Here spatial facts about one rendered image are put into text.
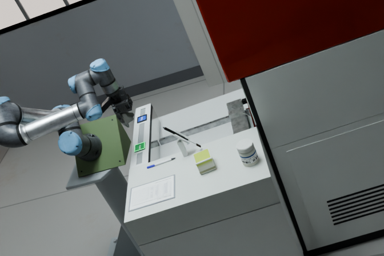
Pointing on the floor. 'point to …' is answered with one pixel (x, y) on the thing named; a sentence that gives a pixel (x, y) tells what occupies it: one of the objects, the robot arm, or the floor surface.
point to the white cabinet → (235, 236)
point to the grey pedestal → (118, 180)
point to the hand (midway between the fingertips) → (126, 125)
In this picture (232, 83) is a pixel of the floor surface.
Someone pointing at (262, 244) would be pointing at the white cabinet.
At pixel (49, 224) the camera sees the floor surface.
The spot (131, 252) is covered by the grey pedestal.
